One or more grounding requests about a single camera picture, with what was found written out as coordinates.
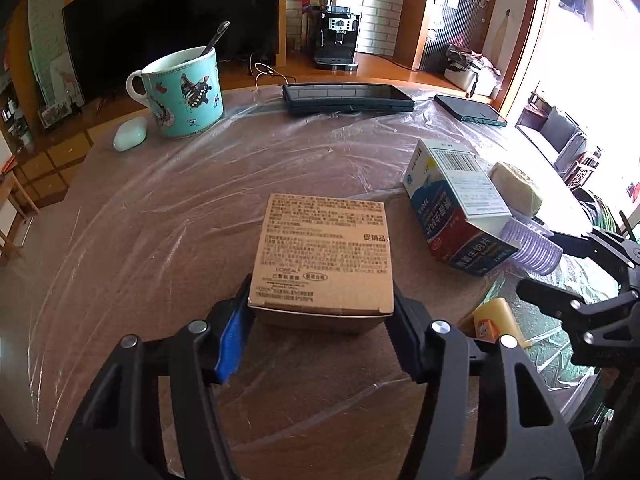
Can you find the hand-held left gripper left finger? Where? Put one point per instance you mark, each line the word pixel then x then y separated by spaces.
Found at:
pixel 232 340

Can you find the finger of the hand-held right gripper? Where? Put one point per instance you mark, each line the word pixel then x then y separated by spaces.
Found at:
pixel 595 247
pixel 555 295

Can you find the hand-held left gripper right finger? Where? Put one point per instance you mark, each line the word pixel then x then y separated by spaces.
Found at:
pixel 407 342

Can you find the stack of clear plastic cups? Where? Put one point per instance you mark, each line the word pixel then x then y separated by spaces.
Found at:
pixel 530 245

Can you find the brown cardboard box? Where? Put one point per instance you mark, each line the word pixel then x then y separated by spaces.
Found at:
pixel 320 250

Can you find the yellow plastic box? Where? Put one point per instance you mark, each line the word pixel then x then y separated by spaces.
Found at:
pixel 492 317

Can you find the pale yellow sponge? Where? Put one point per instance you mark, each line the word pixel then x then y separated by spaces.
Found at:
pixel 515 187

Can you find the grey cushioned wooden armchair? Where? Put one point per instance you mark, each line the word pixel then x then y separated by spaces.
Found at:
pixel 555 135

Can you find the white and blue carton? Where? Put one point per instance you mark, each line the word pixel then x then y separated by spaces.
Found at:
pixel 460 200

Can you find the dark green smartphone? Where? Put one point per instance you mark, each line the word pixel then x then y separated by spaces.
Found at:
pixel 470 110

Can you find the grey bag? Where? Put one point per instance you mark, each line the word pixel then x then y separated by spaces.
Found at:
pixel 470 70

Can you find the mint green computer mouse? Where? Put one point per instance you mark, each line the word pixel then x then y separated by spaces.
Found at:
pixel 130 134

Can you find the teal patterned mug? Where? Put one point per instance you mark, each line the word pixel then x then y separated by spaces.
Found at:
pixel 185 95

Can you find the black ribbed heater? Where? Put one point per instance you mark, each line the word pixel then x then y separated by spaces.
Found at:
pixel 435 55

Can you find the black tablet with keyboard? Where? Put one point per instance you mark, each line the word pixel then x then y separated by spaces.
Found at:
pixel 350 96

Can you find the wooden stool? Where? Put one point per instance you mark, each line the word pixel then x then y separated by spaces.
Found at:
pixel 12 200

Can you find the small photo card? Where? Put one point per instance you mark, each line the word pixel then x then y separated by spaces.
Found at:
pixel 52 116

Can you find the metal spoon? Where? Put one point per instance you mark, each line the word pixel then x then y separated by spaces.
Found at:
pixel 215 37

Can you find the black coffee machine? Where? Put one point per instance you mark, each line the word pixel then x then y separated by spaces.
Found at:
pixel 332 40

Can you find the black flat screen television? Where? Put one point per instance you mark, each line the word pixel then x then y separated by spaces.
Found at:
pixel 165 25

